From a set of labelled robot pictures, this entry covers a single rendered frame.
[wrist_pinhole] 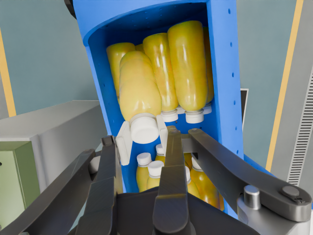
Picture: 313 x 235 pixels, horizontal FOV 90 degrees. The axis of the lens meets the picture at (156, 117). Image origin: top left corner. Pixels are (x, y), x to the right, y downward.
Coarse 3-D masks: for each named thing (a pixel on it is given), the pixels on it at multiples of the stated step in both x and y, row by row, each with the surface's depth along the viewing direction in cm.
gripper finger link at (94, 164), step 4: (116, 136) 18; (116, 148) 15; (96, 152) 15; (100, 152) 15; (96, 156) 14; (100, 156) 14; (92, 160) 14; (96, 160) 14; (88, 164) 14; (92, 164) 14; (96, 164) 14; (88, 168) 14; (92, 168) 14; (96, 168) 14; (92, 172) 14
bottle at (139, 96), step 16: (128, 64) 28; (144, 64) 28; (128, 80) 25; (144, 80) 24; (128, 96) 22; (144, 96) 22; (160, 96) 25; (128, 112) 22; (144, 112) 21; (160, 112) 24
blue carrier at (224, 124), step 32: (96, 0) 20; (128, 0) 18; (160, 0) 18; (192, 0) 19; (224, 0) 20; (96, 32) 35; (128, 32) 42; (160, 32) 44; (224, 32) 21; (96, 64) 32; (224, 64) 22; (224, 96) 23; (192, 128) 48; (224, 128) 23; (128, 192) 39
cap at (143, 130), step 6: (138, 120) 20; (144, 120) 20; (150, 120) 21; (132, 126) 21; (138, 126) 20; (144, 126) 20; (150, 126) 20; (156, 126) 21; (132, 132) 20; (138, 132) 20; (144, 132) 20; (150, 132) 21; (156, 132) 21; (132, 138) 21; (138, 138) 21; (144, 138) 21; (150, 138) 22
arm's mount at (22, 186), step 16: (0, 144) 41; (16, 144) 41; (0, 160) 38; (16, 160) 38; (32, 160) 44; (0, 176) 38; (16, 176) 39; (32, 176) 44; (0, 192) 39; (16, 192) 40; (32, 192) 44; (0, 208) 40; (16, 208) 41; (0, 224) 42
